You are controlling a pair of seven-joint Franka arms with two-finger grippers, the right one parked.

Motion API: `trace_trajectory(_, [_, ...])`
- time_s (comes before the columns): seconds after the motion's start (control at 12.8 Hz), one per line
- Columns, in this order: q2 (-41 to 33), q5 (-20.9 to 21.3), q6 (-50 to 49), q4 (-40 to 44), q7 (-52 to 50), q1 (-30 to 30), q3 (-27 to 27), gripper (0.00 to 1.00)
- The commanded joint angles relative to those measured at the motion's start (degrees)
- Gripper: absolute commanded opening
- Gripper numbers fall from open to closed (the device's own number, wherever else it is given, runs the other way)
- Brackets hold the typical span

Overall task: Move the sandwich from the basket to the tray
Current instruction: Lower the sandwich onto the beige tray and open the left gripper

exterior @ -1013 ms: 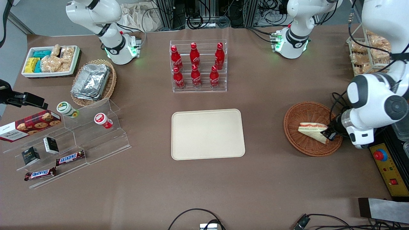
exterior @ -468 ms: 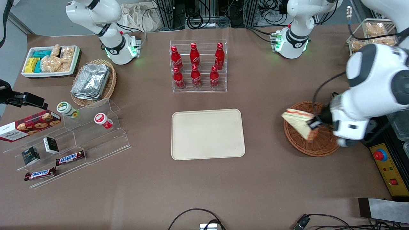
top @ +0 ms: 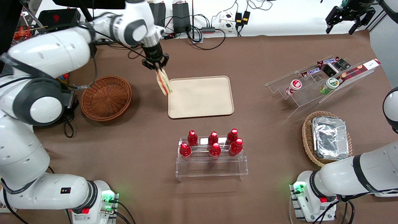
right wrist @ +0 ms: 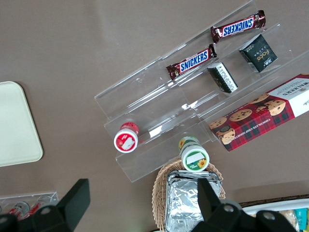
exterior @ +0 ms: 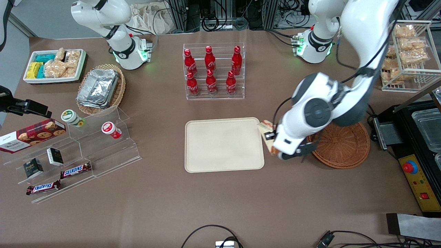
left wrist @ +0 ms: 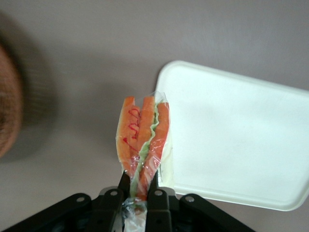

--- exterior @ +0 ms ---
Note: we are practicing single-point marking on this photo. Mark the silver metal lever bar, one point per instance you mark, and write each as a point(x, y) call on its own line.
point(417, 97)

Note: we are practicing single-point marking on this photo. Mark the teal snack pack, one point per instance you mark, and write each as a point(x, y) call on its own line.
point(44, 57)
point(41, 72)

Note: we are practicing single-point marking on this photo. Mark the brown chocolate bar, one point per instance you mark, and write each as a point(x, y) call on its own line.
point(43, 187)
point(75, 170)

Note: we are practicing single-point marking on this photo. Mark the white rectangular snack tray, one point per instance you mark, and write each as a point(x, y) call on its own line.
point(51, 80)

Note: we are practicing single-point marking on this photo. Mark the white cloth bag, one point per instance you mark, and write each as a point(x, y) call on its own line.
point(151, 20)

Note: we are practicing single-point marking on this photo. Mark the grey metal bracket block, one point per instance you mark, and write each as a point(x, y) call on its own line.
point(387, 134)

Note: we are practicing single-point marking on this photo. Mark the round brown wicker basket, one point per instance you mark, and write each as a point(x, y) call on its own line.
point(344, 148)

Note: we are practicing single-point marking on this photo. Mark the aluminium foil container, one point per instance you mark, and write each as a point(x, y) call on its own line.
point(98, 88)

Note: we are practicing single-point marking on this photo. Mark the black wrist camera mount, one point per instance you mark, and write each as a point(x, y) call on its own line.
point(306, 147)

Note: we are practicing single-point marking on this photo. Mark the clear acrylic step stand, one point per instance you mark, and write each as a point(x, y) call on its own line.
point(103, 155)

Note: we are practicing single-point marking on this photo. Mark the red tartan cookie box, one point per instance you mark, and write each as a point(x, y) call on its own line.
point(31, 137)

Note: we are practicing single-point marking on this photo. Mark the clear plastic container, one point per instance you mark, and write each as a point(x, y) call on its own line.
point(429, 129)

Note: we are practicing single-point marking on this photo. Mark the green lidded yogurt cup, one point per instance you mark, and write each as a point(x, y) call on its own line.
point(70, 117)

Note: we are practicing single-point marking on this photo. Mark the yellow snack pack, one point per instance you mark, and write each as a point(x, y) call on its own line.
point(33, 69)

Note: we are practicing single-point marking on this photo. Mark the rice cracker snack bag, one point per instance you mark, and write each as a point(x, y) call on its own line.
point(60, 54)
point(391, 76)
point(70, 72)
point(415, 57)
point(413, 44)
point(391, 64)
point(73, 58)
point(55, 69)
point(404, 31)
point(391, 51)

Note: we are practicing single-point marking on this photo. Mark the red emergency stop button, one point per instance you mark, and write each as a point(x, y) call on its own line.
point(409, 167)

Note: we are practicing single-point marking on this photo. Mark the clear acrylic bottle rack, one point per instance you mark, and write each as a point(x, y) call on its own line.
point(222, 97)

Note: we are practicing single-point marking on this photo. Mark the oval light wicker basket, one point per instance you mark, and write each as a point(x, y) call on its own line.
point(120, 89)

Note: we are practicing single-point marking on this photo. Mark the red lidded yogurt cup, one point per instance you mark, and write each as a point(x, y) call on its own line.
point(109, 128)

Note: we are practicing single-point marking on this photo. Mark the red cola bottle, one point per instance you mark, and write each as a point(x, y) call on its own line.
point(231, 83)
point(211, 82)
point(187, 62)
point(236, 60)
point(192, 84)
point(209, 59)

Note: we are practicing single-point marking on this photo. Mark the black sealing machine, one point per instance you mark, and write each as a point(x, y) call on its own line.
point(406, 144)

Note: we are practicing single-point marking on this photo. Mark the grey flat sheet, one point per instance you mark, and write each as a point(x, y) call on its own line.
point(417, 227)

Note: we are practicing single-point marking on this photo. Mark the small black box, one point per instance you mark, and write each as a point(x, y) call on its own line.
point(55, 156)
point(33, 168)

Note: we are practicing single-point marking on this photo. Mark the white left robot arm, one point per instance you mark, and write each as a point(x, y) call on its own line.
point(361, 34)

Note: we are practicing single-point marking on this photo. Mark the triangle sandwich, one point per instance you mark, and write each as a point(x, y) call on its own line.
point(264, 129)

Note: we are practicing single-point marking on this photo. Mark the aluminium frame equipment rack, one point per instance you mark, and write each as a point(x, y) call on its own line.
point(179, 13)

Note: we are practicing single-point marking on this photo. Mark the cream plastic serving tray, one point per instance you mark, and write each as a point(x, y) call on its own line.
point(224, 144)

